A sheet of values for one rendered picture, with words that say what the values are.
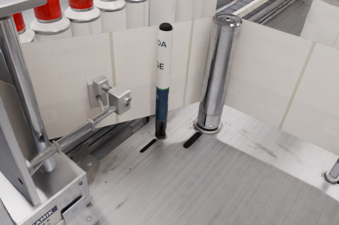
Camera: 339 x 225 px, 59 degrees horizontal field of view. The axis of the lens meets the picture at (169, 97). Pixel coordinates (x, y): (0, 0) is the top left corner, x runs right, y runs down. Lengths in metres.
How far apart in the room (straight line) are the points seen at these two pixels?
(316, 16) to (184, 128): 0.28
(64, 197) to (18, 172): 0.07
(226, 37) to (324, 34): 0.21
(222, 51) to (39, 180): 0.27
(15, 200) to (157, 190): 0.17
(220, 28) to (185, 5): 0.24
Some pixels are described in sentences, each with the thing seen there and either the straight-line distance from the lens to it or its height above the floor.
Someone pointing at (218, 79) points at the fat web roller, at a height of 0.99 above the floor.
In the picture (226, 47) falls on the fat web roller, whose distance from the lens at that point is 0.40.
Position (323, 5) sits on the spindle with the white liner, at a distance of 0.54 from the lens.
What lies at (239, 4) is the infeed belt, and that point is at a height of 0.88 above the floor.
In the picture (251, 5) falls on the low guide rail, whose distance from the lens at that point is 0.89.
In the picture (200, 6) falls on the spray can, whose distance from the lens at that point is 0.68.
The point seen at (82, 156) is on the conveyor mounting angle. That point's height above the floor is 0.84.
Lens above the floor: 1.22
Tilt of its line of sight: 39 degrees down
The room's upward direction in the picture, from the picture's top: 4 degrees clockwise
